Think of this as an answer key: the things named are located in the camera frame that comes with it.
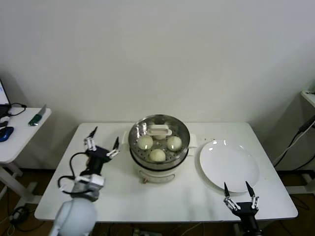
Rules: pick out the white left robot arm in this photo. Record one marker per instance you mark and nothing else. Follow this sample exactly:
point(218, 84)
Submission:
point(76, 216)

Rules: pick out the white shelf stand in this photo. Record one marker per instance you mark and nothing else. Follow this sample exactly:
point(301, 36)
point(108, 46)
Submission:
point(308, 94)

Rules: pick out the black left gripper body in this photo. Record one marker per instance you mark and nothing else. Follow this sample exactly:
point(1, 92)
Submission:
point(97, 159)

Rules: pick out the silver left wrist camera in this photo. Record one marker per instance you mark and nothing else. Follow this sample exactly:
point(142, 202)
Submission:
point(91, 180)

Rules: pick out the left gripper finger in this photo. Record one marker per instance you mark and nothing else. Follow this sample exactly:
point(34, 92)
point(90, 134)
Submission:
point(115, 150)
point(90, 143)

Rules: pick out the white side table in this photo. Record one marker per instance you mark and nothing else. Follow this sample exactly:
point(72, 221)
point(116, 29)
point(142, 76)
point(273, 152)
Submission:
point(22, 137)

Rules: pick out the small white black device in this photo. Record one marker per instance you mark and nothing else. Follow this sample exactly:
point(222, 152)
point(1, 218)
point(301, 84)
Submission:
point(3, 122)

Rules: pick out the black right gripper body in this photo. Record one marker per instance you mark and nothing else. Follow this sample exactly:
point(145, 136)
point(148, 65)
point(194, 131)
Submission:
point(247, 214)

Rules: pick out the blue computer mouse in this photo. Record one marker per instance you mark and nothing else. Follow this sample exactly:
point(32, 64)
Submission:
point(5, 134)

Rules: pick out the white floor power strip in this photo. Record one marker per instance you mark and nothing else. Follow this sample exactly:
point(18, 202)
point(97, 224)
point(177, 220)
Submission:
point(139, 232)

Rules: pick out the white round plate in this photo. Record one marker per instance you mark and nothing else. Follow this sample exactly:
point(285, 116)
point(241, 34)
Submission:
point(229, 164)

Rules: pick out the stainless steel steamer basket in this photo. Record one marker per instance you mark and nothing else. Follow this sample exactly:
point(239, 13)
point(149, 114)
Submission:
point(185, 145)

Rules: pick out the white steamed baozi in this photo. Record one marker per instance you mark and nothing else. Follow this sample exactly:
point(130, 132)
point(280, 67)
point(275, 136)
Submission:
point(160, 137)
point(145, 143)
point(174, 143)
point(157, 155)

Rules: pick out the cream electric cooker pot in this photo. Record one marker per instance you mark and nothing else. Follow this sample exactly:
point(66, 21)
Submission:
point(157, 175)

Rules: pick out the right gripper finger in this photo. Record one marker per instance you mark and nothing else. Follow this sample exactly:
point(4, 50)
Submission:
point(232, 204)
point(254, 202)

